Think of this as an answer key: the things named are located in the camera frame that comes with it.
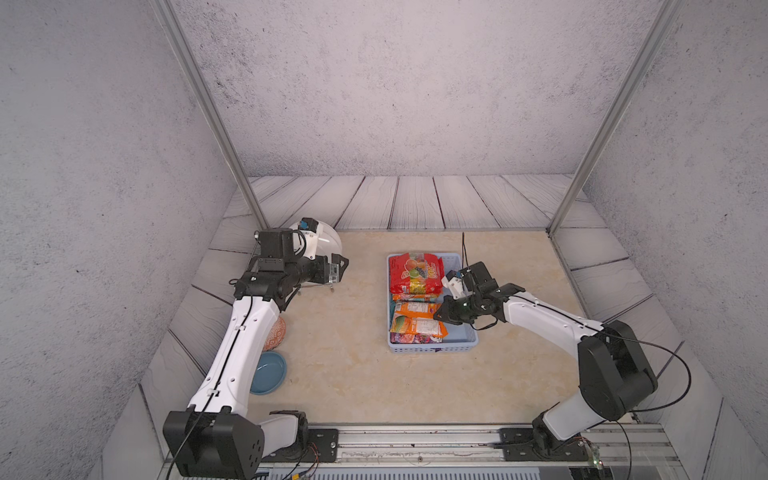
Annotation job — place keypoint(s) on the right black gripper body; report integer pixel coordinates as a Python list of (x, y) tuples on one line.
[(461, 310)]

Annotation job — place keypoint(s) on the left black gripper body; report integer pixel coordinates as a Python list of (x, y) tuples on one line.
[(312, 271)]

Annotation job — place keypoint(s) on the orange candy bag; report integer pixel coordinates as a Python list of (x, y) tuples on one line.
[(414, 297), (417, 319)]

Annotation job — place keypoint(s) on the red candy bag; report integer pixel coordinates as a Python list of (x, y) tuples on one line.
[(415, 273)]

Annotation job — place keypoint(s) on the purple Fox's candy bag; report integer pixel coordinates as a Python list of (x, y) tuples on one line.
[(407, 339)]

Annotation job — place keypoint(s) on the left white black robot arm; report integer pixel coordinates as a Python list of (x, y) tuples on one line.
[(212, 437)]

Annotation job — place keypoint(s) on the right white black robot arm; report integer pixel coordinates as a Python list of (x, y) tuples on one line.
[(614, 372)]

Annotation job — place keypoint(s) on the white plate stack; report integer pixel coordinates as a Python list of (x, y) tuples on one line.
[(329, 240)]

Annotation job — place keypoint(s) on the blue small plate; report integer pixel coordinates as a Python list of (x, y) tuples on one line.
[(270, 373)]

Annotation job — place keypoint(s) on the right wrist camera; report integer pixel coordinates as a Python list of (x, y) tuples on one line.
[(471, 280)]

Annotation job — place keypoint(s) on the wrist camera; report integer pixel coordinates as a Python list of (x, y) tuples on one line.
[(471, 280), (308, 237)]

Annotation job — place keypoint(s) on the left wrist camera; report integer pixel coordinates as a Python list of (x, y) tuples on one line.
[(308, 237)]

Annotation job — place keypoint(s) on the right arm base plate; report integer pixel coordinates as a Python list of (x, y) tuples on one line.
[(529, 445)]

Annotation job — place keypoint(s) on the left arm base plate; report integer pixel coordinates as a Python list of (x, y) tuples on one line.
[(319, 445)]

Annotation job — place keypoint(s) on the aluminium front rail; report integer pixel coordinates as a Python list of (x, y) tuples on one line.
[(462, 451)]

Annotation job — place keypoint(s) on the left aluminium frame post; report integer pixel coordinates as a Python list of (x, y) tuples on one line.
[(183, 52)]

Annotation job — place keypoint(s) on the aluminium frame post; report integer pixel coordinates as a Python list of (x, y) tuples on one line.
[(659, 30), (183, 52)]

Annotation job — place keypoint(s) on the right aluminium frame post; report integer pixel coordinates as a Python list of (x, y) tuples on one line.
[(659, 30)]

